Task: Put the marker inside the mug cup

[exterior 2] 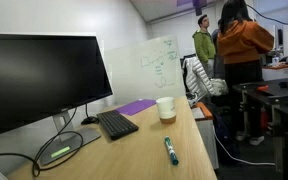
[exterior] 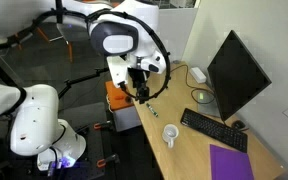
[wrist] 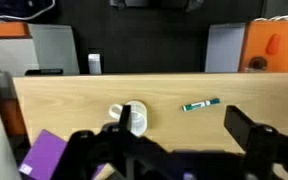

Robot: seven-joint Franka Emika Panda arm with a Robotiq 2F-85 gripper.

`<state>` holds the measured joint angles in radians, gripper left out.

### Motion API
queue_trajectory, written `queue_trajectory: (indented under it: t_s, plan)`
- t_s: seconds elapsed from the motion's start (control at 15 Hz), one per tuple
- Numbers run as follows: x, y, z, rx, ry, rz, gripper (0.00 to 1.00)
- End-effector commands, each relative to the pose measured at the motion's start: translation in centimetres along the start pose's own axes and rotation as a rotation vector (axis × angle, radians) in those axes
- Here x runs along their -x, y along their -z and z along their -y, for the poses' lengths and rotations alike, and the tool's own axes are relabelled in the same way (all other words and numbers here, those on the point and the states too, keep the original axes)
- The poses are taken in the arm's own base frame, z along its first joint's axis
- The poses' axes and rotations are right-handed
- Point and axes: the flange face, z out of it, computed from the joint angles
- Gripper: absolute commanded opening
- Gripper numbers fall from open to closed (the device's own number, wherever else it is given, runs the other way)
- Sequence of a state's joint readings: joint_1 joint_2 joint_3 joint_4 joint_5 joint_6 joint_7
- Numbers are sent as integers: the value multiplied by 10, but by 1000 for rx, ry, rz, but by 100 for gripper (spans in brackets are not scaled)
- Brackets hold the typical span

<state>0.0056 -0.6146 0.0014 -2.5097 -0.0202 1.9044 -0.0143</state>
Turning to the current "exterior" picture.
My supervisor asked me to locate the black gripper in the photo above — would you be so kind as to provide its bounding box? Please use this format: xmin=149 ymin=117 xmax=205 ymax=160
xmin=129 ymin=67 xmax=151 ymax=104

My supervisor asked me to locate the green marker pen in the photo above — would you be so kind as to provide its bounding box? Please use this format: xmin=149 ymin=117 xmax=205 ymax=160
xmin=145 ymin=102 xmax=160 ymax=119

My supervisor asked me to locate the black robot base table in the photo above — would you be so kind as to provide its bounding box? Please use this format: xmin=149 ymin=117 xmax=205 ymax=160
xmin=58 ymin=125 xmax=108 ymax=180

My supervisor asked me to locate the white mug cup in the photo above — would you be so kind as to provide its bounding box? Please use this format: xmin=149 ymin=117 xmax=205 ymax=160
xmin=161 ymin=123 xmax=180 ymax=150

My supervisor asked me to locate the white cabinet with orange top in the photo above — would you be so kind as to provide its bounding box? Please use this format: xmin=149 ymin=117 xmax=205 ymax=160
xmin=104 ymin=80 xmax=143 ymax=133

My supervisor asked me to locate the white power adapter box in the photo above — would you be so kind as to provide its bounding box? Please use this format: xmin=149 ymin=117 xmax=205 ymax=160
xmin=188 ymin=66 xmax=208 ymax=85

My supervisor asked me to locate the black computer keyboard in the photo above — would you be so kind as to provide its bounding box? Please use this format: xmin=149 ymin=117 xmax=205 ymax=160
xmin=179 ymin=107 xmax=249 ymax=154

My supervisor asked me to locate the chair with orange legs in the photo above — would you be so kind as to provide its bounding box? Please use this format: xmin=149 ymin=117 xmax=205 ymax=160
xmin=13 ymin=19 xmax=92 ymax=64

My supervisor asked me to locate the black monitor with silver stand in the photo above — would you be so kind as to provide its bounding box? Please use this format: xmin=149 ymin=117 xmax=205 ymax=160
xmin=196 ymin=29 xmax=273 ymax=122

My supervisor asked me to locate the black computer mouse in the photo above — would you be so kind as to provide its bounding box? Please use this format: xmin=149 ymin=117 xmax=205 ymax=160
xmin=230 ymin=119 xmax=247 ymax=131

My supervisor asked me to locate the purple folder sheet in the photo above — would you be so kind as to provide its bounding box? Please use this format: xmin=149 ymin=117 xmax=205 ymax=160
xmin=209 ymin=143 xmax=255 ymax=180

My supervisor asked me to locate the black robot cable hose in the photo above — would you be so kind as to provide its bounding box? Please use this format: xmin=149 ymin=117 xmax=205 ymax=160
xmin=0 ymin=7 xmax=171 ymax=102

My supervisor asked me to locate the black monitor cable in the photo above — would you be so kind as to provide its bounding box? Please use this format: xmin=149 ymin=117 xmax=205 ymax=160
xmin=169 ymin=63 xmax=216 ymax=105

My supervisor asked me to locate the orange handled clamp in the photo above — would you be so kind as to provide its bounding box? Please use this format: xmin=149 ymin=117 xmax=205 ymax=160
xmin=96 ymin=152 xmax=120 ymax=169
xmin=93 ymin=120 xmax=114 ymax=131

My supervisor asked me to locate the black articulated camera holder arm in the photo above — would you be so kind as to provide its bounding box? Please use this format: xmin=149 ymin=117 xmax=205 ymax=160
xmin=57 ymin=67 xmax=110 ymax=100

